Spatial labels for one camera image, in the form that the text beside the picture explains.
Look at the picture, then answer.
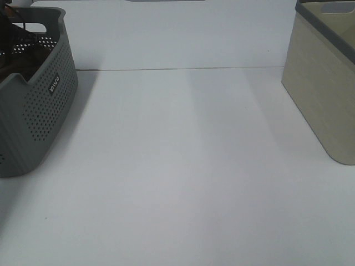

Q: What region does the brown towel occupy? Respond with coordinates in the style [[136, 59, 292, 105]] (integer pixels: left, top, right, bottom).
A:
[[1, 47, 51, 82]]

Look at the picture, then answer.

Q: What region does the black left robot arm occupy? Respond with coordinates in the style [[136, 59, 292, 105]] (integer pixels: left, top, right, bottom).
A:
[[1, 1, 37, 67]]

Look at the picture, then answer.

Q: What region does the grey perforated laundry basket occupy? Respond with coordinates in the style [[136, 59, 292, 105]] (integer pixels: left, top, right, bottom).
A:
[[1, 6, 78, 178]]

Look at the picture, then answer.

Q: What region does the beige bin with grey rim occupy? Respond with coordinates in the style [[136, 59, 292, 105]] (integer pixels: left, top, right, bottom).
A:
[[281, 1, 354, 165]]

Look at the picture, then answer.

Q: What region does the wooden basket handle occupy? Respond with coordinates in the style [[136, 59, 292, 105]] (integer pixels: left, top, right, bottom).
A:
[[5, 6, 19, 17]]

